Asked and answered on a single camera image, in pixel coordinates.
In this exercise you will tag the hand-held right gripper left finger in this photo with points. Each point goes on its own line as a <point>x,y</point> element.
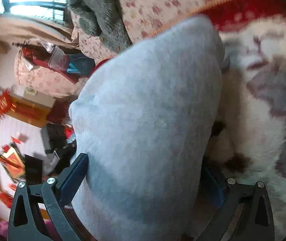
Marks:
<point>72,178</point>

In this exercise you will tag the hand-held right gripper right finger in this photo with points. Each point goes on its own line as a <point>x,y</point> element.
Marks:
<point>213,185</point>

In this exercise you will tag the light grey pants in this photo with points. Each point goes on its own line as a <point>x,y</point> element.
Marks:
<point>145,118</point>

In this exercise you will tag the black box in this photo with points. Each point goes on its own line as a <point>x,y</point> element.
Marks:
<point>33,167</point>

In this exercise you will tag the black bag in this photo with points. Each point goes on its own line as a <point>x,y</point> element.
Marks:
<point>57,138</point>

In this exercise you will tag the gold framed red picture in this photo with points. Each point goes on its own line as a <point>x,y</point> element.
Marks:
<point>14,162</point>

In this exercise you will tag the red hanging decoration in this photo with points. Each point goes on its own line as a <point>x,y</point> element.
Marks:
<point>4,103</point>

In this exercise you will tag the pink floral pillow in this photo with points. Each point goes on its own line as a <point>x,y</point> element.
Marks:
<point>45,80</point>

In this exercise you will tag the blue bag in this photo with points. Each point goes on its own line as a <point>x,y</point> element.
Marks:
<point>79,65</point>

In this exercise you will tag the red patterned blanket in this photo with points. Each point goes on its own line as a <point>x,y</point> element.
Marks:
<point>258,80</point>

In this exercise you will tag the beige curtain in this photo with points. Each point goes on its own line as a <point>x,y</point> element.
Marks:
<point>32,32</point>

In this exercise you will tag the grey fleece jacket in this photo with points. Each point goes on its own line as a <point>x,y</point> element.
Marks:
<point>100,10</point>

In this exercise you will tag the pink floral quilt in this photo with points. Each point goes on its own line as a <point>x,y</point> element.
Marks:
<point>158,2</point>

